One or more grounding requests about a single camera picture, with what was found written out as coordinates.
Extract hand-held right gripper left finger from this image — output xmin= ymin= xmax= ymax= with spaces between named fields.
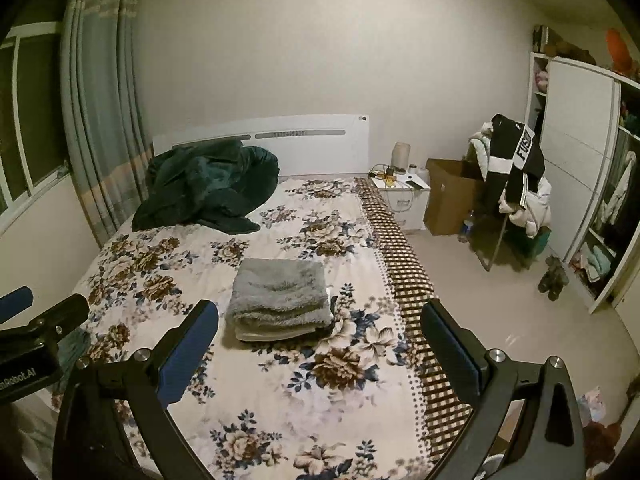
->
xmin=52 ymin=300 xmax=221 ymax=480

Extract white bed headboard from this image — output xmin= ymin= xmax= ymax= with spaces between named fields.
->
xmin=151 ymin=114 xmax=372 ymax=178

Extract window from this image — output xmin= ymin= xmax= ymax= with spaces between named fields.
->
xmin=0 ymin=20 xmax=71 ymax=221

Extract grey fluffy pants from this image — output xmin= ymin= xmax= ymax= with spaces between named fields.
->
xmin=225 ymin=258 xmax=335 ymax=336

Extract white puffer jacket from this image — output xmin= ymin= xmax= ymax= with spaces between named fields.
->
xmin=498 ymin=175 xmax=552 ymax=239

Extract black and white jacket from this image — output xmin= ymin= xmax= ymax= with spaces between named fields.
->
xmin=487 ymin=114 xmax=546 ymax=211

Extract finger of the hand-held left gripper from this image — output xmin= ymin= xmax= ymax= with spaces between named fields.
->
xmin=0 ymin=286 xmax=35 ymax=325
xmin=27 ymin=292 xmax=91 ymax=346

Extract striped green curtain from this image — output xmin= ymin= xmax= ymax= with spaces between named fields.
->
xmin=60 ymin=0 xmax=156 ymax=248

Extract hanging white garment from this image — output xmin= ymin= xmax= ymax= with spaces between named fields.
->
xmin=600 ymin=152 xmax=638 ymax=226

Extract dark green blanket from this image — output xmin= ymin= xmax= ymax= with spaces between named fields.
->
xmin=131 ymin=139 xmax=280 ymax=233

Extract brown plush toy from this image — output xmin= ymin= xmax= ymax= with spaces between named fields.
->
xmin=582 ymin=420 xmax=623 ymax=468
xmin=545 ymin=40 xmax=596 ymax=66

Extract white wardrobe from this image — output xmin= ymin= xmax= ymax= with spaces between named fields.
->
xmin=525 ymin=52 xmax=640 ymax=316

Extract white nightstand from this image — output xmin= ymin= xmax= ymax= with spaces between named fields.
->
xmin=370 ymin=167 xmax=432 ymax=235

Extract large cardboard box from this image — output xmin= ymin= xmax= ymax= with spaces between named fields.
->
xmin=424 ymin=158 xmax=488 ymax=237

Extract dark chair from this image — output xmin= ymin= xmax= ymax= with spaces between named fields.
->
xmin=470 ymin=200 xmax=551 ymax=272

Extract bed with floral sheet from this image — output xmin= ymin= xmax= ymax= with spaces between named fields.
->
xmin=50 ymin=177 xmax=436 ymax=480

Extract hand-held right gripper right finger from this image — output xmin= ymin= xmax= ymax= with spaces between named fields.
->
xmin=420 ymin=299 xmax=586 ymax=480

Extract grey-blue folded pants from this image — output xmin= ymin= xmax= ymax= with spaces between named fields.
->
xmin=59 ymin=327 xmax=93 ymax=366

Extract brown checkered bedsheet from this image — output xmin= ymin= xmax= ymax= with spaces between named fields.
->
xmin=354 ymin=177 xmax=482 ymax=462

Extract mint folded clothes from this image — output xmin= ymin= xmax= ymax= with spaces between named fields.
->
xmin=582 ymin=245 xmax=617 ymax=283

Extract dark box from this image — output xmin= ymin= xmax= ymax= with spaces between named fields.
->
xmin=532 ymin=24 xmax=558 ymax=56

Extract green storage box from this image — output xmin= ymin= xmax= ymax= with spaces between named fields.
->
xmin=522 ymin=227 xmax=552 ymax=261

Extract orange object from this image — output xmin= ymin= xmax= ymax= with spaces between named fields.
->
xmin=606 ymin=28 xmax=632 ymax=73

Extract pink cloth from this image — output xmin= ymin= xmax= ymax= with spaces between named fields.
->
xmin=575 ymin=387 xmax=608 ymax=423

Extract pale fleece garment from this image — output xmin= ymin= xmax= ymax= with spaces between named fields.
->
xmin=467 ymin=130 xmax=496 ymax=181

